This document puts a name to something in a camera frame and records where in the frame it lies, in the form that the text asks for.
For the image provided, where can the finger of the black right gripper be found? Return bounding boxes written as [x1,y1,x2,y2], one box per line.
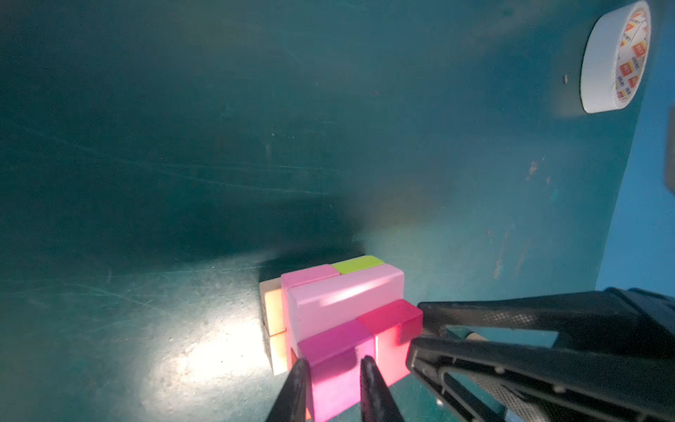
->
[418,288,674,359]
[406,337,674,421]

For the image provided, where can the light pink wood block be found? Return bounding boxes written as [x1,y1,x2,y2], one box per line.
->
[288,264,405,343]

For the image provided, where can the yellow-green wood block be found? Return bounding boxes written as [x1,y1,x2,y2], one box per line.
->
[332,255,385,274]

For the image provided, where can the natural wood block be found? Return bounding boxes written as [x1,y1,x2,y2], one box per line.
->
[259,278,286,336]
[265,332,288,376]

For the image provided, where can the dark pink cube block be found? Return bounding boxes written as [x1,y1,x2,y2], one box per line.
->
[357,299,423,386]

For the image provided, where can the white tape roll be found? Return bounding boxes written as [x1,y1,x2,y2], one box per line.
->
[580,1,652,114]

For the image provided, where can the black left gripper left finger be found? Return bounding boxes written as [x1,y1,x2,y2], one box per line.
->
[265,359,311,422]

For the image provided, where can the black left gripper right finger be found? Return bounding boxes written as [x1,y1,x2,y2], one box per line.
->
[360,355,404,422]

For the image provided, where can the magenta cube block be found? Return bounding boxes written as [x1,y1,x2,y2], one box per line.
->
[299,320,375,421]

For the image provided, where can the small wood cylinder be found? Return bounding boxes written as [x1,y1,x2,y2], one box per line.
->
[466,332,487,341]

